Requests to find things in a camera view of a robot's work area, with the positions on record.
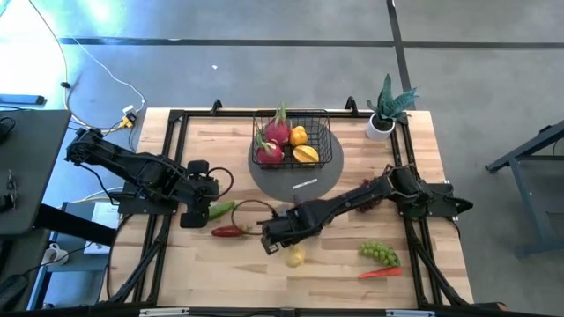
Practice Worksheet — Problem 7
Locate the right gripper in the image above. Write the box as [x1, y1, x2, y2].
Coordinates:
[257, 204, 327, 256]

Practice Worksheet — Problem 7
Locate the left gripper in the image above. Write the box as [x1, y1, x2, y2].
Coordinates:
[178, 158, 221, 229]

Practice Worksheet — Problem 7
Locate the green cucumber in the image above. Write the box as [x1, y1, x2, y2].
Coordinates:
[206, 200, 237, 221]

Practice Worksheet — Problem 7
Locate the yellow pear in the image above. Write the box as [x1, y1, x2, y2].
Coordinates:
[285, 245, 307, 269]

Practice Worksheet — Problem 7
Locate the yellow starfruit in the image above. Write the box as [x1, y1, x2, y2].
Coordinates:
[293, 144, 320, 165]

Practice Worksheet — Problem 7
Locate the small pink dragon fruit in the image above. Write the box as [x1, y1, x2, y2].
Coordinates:
[255, 131, 286, 165]

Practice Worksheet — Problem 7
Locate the yellow bell pepper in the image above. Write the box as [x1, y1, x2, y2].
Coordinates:
[289, 125, 309, 147]

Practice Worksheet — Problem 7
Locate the green grape bunch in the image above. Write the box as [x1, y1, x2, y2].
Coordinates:
[357, 242, 402, 269]

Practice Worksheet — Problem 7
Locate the large pink dragon fruit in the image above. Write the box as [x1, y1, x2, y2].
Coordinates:
[263, 101, 293, 146]

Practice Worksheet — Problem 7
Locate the grey round mat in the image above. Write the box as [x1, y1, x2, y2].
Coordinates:
[247, 116, 345, 203]

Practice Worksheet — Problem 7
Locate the red chili pepper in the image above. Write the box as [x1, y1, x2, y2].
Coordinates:
[211, 224, 253, 239]

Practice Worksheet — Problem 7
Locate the red grape bunch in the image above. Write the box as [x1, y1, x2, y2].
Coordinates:
[355, 177, 385, 214]

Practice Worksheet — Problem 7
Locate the white box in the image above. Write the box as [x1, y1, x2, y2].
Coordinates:
[83, 200, 121, 255]

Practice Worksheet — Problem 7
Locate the orange carrot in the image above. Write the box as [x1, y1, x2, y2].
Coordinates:
[359, 267, 404, 281]

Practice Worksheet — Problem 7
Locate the snake plant in white pot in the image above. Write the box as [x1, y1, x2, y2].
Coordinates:
[365, 73, 419, 143]

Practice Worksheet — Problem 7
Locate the white mug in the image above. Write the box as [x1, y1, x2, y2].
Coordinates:
[41, 242, 71, 268]

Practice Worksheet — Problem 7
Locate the black side table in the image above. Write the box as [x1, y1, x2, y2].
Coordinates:
[0, 109, 119, 247]

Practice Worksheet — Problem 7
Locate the black clamp object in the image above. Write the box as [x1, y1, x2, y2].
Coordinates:
[0, 170, 19, 212]

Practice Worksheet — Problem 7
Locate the blue flat bar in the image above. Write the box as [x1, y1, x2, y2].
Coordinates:
[0, 93, 47, 107]

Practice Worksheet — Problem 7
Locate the blue-grey metal cart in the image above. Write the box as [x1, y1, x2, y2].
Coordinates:
[485, 119, 564, 259]

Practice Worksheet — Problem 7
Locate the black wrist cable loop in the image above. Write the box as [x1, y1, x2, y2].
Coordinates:
[205, 166, 235, 202]
[230, 198, 279, 237]

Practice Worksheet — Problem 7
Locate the black wire basket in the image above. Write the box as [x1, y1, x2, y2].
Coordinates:
[250, 108, 334, 171]

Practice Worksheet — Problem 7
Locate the black aluminium rig frame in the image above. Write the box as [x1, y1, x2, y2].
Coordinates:
[103, 96, 508, 312]

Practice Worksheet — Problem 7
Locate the silver table edge bracket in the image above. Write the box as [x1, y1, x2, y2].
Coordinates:
[139, 307, 190, 317]
[386, 309, 436, 317]

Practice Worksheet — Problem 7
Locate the white cable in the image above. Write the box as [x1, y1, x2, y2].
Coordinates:
[70, 37, 146, 111]

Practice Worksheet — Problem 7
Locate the yellow cable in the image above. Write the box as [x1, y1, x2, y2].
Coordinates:
[26, 0, 133, 133]

